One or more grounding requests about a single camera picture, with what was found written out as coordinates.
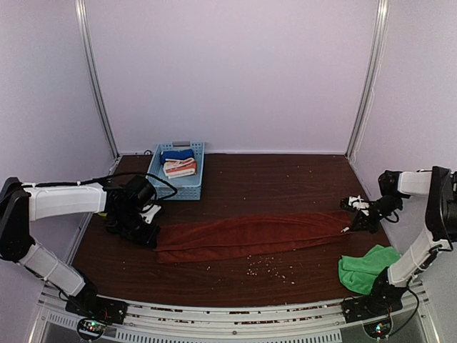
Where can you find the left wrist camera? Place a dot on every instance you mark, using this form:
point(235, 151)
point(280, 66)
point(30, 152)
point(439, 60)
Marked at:
point(141, 195)

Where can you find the green microfiber towel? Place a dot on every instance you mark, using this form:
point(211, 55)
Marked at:
point(358, 274)

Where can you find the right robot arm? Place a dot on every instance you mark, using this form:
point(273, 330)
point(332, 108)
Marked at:
point(438, 230)

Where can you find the dark red towel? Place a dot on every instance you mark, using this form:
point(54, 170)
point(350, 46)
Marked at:
point(246, 236)

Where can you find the blue rolled towel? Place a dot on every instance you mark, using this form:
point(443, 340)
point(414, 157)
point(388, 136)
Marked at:
point(176, 155)

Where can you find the right aluminium post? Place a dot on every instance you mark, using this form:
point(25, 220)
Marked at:
point(374, 65)

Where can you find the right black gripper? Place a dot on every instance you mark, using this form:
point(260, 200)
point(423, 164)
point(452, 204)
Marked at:
point(367, 224)

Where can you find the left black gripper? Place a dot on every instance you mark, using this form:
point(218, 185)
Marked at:
point(148, 238)

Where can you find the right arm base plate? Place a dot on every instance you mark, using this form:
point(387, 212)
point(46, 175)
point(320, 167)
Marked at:
point(368, 307)

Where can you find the aluminium front rail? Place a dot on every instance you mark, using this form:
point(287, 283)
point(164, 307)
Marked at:
point(322, 321)

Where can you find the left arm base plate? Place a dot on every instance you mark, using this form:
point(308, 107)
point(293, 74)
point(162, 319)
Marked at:
point(105, 310)

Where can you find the orange white rolled towel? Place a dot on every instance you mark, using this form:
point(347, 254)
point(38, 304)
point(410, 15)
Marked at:
point(176, 169)

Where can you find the aluminium post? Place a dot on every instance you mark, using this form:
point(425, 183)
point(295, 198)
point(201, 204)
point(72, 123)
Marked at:
point(83, 22)
point(374, 65)

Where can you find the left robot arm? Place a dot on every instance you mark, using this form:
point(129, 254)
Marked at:
point(130, 209)

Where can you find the light blue plastic basket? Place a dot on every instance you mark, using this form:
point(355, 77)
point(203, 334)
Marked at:
point(182, 188)

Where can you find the left aluminium post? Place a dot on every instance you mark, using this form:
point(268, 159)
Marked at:
point(83, 22)

